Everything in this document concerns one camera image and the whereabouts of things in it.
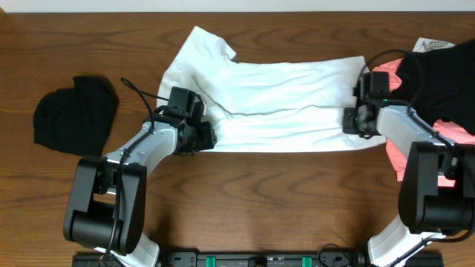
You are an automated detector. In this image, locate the coral pink garment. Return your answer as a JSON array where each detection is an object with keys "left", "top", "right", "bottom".
[{"left": 373, "top": 59, "right": 474, "bottom": 187}]

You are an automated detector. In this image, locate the black t-shirt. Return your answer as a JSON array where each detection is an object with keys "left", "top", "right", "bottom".
[{"left": 391, "top": 40, "right": 474, "bottom": 134}]

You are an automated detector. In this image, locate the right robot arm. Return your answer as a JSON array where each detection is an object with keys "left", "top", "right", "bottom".
[{"left": 343, "top": 99, "right": 474, "bottom": 266}]

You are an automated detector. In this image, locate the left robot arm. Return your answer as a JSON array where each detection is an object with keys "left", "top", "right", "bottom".
[{"left": 63, "top": 116, "right": 217, "bottom": 266}]

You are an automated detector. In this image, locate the white t-shirt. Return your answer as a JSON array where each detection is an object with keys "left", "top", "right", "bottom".
[{"left": 158, "top": 27, "right": 386, "bottom": 153}]

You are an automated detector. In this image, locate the white leaf-print garment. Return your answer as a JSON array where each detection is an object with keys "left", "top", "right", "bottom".
[{"left": 413, "top": 37, "right": 455, "bottom": 53}]

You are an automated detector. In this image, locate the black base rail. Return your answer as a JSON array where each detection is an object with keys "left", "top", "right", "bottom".
[{"left": 71, "top": 244, "right": 445, "bottom": 267}]

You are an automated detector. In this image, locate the folded black garment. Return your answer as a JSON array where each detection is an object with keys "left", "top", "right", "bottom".
[{"left": 33, "top": 76, "right": 119, "bottom": 156}]

